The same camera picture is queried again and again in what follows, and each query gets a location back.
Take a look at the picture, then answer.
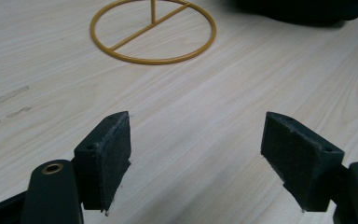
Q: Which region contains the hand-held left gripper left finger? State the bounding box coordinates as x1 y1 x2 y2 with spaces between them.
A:
72 110 132 213

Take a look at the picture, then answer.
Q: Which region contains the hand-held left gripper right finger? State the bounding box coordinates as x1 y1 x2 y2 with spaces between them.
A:
260 111 350 213

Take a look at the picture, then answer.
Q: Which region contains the dark cloth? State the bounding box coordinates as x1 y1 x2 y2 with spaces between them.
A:
229 0 358 25

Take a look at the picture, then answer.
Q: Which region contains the gold wire round stand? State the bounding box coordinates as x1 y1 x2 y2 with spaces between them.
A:
89 0 217 66

